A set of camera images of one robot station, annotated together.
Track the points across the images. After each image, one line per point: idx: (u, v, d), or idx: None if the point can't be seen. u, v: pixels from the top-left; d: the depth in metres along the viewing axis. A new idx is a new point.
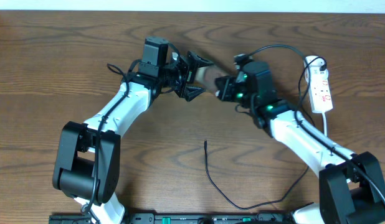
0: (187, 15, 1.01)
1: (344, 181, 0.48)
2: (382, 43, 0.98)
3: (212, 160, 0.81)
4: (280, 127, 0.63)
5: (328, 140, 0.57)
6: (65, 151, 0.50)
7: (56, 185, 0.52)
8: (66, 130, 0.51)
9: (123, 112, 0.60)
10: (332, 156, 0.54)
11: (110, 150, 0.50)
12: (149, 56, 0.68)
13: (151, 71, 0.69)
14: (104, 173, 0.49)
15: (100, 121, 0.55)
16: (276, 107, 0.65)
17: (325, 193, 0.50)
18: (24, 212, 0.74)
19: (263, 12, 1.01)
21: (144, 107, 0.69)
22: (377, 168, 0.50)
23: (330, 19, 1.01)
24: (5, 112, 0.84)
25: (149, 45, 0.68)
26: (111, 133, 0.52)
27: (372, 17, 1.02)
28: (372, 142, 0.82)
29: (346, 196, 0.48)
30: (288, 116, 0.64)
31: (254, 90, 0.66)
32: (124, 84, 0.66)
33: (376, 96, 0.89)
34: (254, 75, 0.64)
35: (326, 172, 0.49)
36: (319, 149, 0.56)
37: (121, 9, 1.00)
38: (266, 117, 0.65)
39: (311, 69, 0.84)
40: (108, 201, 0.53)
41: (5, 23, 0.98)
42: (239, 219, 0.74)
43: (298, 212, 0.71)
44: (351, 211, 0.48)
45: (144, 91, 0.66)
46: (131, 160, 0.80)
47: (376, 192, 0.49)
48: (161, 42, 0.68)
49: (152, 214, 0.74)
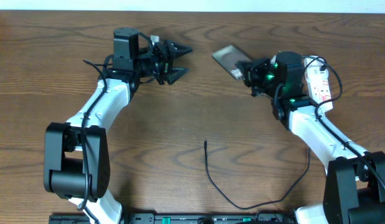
0: (187, 15, 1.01)
1: (352, 176, 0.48)
2: (382, 42, 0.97)
3: (212, 160, 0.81)
4: (299, 120, 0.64)
5: (344, 135, 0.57)
6: (51, 152, 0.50)
7: (48, 188, 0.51)
8: (51, 131, 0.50)
9: (104, 107, 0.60)
10: (345, 150, 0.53)
11: (97, 145, 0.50)
12: (121, 50, 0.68)
13: (126, 65, 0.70)
14: (95, 167, 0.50)
15: (82, 118, 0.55)
16: (298, 101, 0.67)
17: (331, 188, 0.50)
18: (24, 211, 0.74)
19: (263, 13, 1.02)
21: (126, 101, 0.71)
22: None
23: (330, 18, 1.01)
24: (4, 112, 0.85)
25: (118, 38, 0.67)
26: (95, 128, 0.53)
27: (372, 17, 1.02)
28: (372, 142, 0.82)
29: (351, 191, 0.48)
30: (309, 111, 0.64)
31: (282, 80, 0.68)
32: (102, 81, 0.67)
33: (377, 95, 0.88)
34: (286, 66, 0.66)
35: (335, 163, 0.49)
36: (333, 142, 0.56)
37: (122, 9, 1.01)
38: (286, 107, 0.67)
39: (311, 69, 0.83)
40: (101, 196, 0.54)
41: (5, 23, 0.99)
42: (239, 219, 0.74)
43: (300, 210, 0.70)
44: (354, 206, 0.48)
45: (123, 85, 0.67)
46: (130, 159, 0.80)
47: (383, 191, 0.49)
48: (130, 33, 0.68)
49: (152, 214, 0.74)
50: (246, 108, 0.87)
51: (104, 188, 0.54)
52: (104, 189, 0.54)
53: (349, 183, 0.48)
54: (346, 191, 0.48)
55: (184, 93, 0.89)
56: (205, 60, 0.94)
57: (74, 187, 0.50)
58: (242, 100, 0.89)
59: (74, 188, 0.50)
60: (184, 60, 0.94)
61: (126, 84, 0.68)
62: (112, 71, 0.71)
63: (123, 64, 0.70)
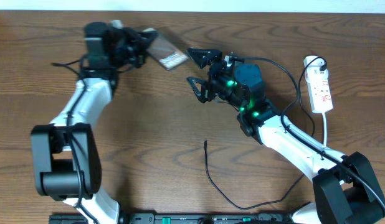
0: (187, 15, 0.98)
1: (337, 185, 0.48)
2: (384, 42, 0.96)
3: (212, 160, 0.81)
4: (268, 134, 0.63)
5: (318, 144, 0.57)
6: (38, 154, 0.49)
7: (41, 192, 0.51)
8: (35, 134, 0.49)
9: (86, 104, 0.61)
10: (323, 161, 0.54)
11: (84, 140, 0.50)
12: (95, 50, 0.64)
13: (103, 63, 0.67)
14: (86, 163, 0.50)
15: (66, 118, 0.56)
16: (261, 113, 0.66)
17: (320, 198, 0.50)
18: (25, 211, 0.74)
19: (265, 12, 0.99)
21: (107, 98, 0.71)
22: (367, 165, 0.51)
23: (332, 18, 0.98)
24: (4, 112, 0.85)
25: (90, 38, 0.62)
26: (78, 124, 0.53)
27: (376, 17, 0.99)
28: (370, 142, 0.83)
29: (341, 197, 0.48)
30: (275, 122, 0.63)
31: (245, 98, 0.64)
32: (81, 82, 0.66)
33: (376, 95, 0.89)
34: (247, 87, 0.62)
35: (320, 177, 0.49)
36: (309, 154, 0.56)
37: (121, 8, 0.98)
38: (253, 124, 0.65)
39: (311, 69, 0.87)
40: (96, 191, 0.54)
41: (4, 23, 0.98)
42: (239, 219, 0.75)
43: (298, 214, 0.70)
44: (349, 214, 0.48)
45: (103, 83, 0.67)
46: (131, 159, 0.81)
47: (370, 191, 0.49)
48: (101, 31, 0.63)
49: (152, 214, 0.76)
50: None
51: (98, 183, 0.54)
52: (98, 183, 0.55)
53: (337, 187, 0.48)
54: (338, 195, 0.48)
55: (184, 93, 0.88)
56: None
57: (66, 186, 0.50)
58: None
59: (67, 187, 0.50)
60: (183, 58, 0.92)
61: (106, 81, 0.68)
62: (90, 70, 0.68)
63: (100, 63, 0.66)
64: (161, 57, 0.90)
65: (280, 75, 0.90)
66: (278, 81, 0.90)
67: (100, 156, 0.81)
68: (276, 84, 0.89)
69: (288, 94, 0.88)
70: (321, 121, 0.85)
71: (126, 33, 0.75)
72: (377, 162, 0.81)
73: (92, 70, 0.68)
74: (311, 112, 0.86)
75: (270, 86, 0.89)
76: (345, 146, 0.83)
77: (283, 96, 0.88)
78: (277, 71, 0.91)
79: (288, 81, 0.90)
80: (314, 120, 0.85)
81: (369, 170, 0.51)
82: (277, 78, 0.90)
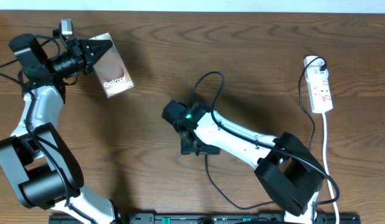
0: (187, 15, 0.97)
1: (276, 168, 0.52)
2: None
3: (212, 160, 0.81)
4: (207, 135, 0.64)
5: (250, 133, 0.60)
6: (10, 168, 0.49)
7: (27, 204, 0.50)
8: None
9: (42, 109, 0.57)
10: (259, 149, 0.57)
11: (51, 137, 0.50)
12: (28, 61, 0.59)
13: (43, 72, 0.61)
14: (61, 159, 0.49)
15: (25, 126, 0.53)
16: (193, 114, 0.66)
17: (266, 185, 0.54)
18: (26, 211, 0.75)
19: (265, 12, 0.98)
21: (60, 102, 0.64)
22: (296, 140, 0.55)
23: (334, 18, 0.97)
24: (4, 113, 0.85)
25: (17, 51, 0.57)
26: (42, 126, 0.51)
27: (378, 16, 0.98)
28: (369, 142, 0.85)
29: (282, 178, 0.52)
30: (209, 121, 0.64)
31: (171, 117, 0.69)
32: (26, 94, 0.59)
33: (377, 95, 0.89)
34: (165, 110, 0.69)
35: (261, 168, 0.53)
36: (246, 147, 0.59)
37: (120, 9, 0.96)
38: (188, 127, 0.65)
39: (311, 69, 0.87)
40: (82, 185, 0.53)
41: (2, 23, 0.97)
42: (239, 219, 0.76)
43: None
44: (293, 190, 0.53)
45: (49, 88, 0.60)
46: (131, 159, 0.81)
47: (307, 165, 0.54)
48: (27, 40, 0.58)
49: (152, 214, 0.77)
50: (246, 109, 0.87)
51: (81, 178, 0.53)
52: (82, 178, 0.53)
53: (276, 172, 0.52)
54: (280, 177, 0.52)
55: (184, 93, 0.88)
56: (206, 59, 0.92)
57: (50, 190, 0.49)
58: (242, 101, 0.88)
59: (52, 190, 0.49)
60: (183, 59, 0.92)
61: (52, 86, 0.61)
62: (33, 83, 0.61)
63: (40, 73, 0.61)
64: (106, 79, 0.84)
65: (279, 76, 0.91)
66: (278, 81, 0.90)
67: (101, 156, 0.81)
68: (276, 85, 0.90)
69: (287, 95, 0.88)
70: (319, 121, 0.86)
71: (70, 48, 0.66)
72: (374, 162, 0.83)
73: (34, 81, 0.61)
74: (310, 113, 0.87)
75: (270, 86, 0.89)
76: (344, 146, 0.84)
77: (282, 97, 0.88)
78: (277, 71, 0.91)
79: (288, 81, 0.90)
80: (314, 120, 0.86)
81: (298, 145, 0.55)
82: (278, 78, 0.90)
